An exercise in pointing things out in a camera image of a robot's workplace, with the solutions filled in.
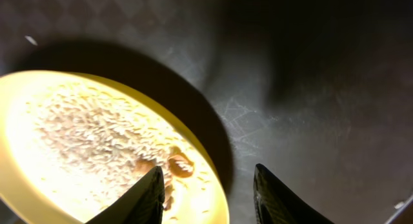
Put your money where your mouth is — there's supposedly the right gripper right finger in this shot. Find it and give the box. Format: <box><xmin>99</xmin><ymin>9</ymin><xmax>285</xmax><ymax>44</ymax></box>
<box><xmin>253</xmin><ymin>163</ymin><xmax>332</xmax><ymax>224</ymax></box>

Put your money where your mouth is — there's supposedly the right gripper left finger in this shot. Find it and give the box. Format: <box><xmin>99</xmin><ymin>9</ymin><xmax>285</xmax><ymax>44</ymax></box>
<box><xmin>86</xmin><ymin>166</ymin><xmax>165</xmax><ymax>224</ymax></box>

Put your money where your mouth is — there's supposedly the yellow plate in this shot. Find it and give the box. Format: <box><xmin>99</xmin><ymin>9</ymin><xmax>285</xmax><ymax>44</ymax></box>
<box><xmin>1</xmin><ymin>70</ymin><xmax>230</xmax><ymax>223</ymax></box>

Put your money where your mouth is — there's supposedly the dark brown tray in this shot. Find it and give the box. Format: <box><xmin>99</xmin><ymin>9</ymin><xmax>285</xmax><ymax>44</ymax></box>
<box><xmin>1</xmin><ymin>0</ymin><xmax>412</xmax><ymax>223</ymax></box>

